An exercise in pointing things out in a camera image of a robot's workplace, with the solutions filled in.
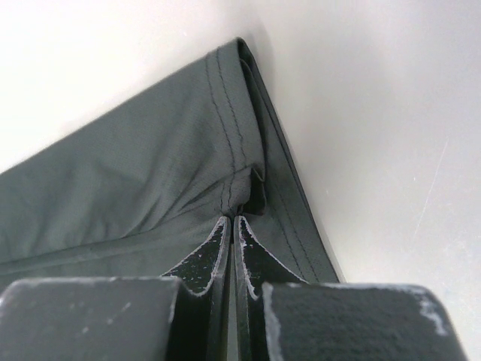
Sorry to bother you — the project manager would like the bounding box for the black t shirt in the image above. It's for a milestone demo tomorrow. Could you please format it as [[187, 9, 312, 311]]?
[[1, 38, 337, 287]]

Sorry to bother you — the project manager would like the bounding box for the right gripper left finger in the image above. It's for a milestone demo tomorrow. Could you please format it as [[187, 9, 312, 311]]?
[[1, 217, 230, 360]]

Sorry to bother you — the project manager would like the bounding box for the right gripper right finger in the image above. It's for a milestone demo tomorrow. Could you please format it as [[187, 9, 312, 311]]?
[[234, 217, 466, 360]]

